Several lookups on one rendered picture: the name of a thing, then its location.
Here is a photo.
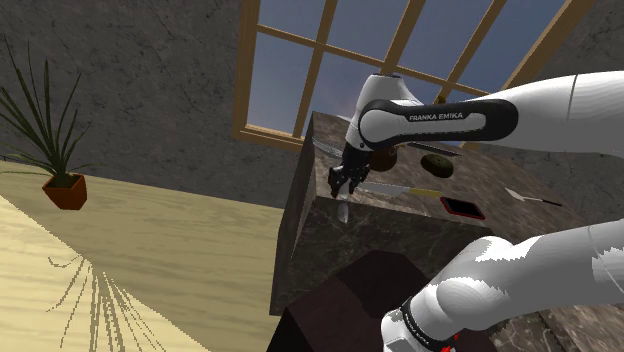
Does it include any brown round fruit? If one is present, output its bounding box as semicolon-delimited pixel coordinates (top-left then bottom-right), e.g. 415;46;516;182
369;146;399;173

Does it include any dark olive round fruit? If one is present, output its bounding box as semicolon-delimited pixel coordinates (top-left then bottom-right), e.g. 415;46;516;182
419;152;456;180

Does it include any dark grey long knife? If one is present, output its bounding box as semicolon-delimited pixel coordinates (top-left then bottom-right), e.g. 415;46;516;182
405;140;463;158

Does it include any red framed black phone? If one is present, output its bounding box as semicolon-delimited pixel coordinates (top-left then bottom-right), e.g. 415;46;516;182
439;195;487;222

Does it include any dark maroon robot stand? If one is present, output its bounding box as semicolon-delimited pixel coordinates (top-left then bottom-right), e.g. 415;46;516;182
265;249;499;352

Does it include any potted plant in brown pot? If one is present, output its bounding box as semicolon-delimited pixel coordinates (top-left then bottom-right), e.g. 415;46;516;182
0;34;107;212

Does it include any knife with yellow handle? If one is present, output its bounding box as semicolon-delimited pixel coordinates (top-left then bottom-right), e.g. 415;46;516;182
358;181;443;200

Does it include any wooden frame window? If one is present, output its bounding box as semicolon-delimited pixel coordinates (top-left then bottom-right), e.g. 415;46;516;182
230;0;599;153

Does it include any small knife with black handle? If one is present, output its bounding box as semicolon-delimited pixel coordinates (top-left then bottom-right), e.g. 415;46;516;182
503;186;563;208

